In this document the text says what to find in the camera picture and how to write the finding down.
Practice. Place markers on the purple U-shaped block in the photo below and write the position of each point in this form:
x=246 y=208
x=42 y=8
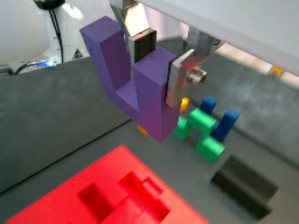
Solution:
x=134 y=85

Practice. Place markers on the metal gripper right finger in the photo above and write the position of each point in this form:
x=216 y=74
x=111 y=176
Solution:
x=186 y=69

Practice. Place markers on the blue U-shaped block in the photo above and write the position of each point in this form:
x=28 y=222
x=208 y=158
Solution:
x=226 y=122

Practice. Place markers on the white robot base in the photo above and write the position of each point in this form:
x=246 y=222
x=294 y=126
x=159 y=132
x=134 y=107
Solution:
x=39 y=35

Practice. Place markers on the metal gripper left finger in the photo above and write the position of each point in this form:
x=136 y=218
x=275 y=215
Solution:
x=140 y=36

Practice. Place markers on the green stepped arch block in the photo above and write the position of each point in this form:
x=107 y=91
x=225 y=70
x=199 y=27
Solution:
x=208 y=147

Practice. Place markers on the red puzzle board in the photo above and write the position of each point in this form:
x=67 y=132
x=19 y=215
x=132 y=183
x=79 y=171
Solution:
x=116 y=191

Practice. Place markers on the black fixture holder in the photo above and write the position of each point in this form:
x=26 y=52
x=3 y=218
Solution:
x=246 y=186

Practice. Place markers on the yellow long bar block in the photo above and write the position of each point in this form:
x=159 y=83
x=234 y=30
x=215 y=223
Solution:
x=183 y=107

